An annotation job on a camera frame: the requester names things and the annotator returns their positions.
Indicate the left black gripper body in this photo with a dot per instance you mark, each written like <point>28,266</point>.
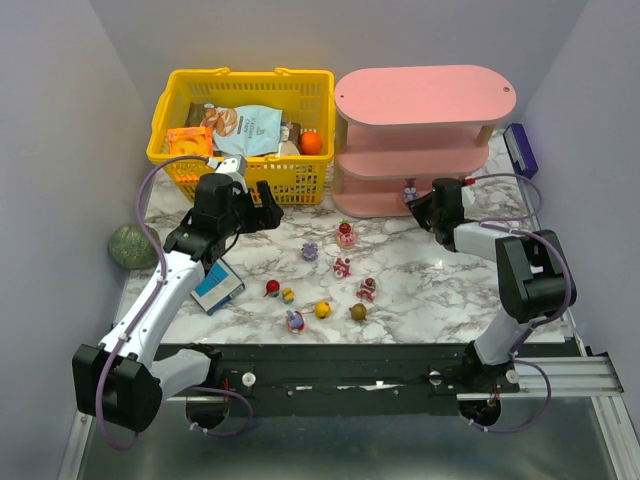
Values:
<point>254,215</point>

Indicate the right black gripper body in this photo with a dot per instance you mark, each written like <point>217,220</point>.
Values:
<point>425,216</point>

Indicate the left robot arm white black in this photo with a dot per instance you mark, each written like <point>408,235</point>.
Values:
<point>119,381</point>

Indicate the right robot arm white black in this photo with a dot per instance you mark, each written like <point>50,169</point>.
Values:
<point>535,283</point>

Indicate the pink three-tier shelf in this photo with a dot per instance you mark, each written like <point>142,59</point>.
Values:
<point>423,122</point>

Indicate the small purple bunny toy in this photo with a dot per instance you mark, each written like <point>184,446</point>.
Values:
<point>309,252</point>

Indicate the beige round item in basket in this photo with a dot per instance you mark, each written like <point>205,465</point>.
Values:
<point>288,148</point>

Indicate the blue white box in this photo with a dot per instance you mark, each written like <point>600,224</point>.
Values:
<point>218,288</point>

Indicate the red cherry toy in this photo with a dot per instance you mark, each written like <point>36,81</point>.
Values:
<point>272,289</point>

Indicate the strawberry pink bear donut toy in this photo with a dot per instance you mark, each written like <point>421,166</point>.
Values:
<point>345,235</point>

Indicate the orange fruit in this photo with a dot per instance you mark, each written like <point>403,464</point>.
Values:
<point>310,143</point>

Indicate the small yellow blue toy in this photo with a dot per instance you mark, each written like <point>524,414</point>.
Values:
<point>288,295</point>

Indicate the light blue chips bag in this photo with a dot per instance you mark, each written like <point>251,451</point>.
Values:
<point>250,130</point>

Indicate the pink bear figure toy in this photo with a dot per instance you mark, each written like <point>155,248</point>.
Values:
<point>342,268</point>

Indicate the orange snack box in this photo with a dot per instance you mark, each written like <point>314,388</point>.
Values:
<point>192,142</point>

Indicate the yellow plastic shopping basket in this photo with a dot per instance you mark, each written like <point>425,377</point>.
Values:
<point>305,97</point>

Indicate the yellow duck toy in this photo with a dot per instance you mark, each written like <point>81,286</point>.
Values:
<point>322,310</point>

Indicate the purple orange bunny toy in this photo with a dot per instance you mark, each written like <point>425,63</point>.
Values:
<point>295,322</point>

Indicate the brown snack packet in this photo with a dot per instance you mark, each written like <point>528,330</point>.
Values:
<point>197,115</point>

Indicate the green textured melon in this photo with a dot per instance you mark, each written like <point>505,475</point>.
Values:
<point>130,248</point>

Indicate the olive brown round toy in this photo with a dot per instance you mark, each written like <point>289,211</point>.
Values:
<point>358,312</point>

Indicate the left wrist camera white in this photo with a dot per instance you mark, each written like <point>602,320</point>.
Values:
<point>233,166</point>

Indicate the purple box at wall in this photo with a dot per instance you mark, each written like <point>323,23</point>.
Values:
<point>519,150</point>

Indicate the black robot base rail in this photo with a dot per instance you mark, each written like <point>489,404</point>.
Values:
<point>313,380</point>

